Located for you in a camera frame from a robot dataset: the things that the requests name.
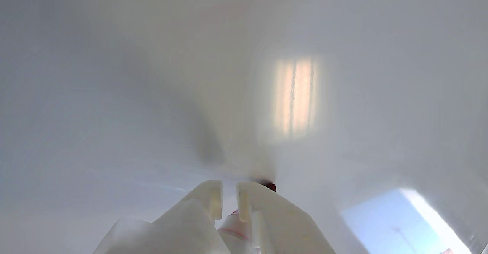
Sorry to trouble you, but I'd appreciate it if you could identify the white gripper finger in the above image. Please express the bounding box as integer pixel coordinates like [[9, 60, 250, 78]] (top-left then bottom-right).
[[235, 181, 336, 254], [93, 180, 231, 254]]

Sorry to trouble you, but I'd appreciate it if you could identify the large white whiteboard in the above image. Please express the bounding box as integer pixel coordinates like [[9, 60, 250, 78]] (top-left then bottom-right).
[[0, 0, 488, 254]]

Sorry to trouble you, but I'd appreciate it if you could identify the red whiteboard marker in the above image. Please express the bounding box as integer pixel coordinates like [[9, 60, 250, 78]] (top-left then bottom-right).
[[218, 181, 278, 254]]

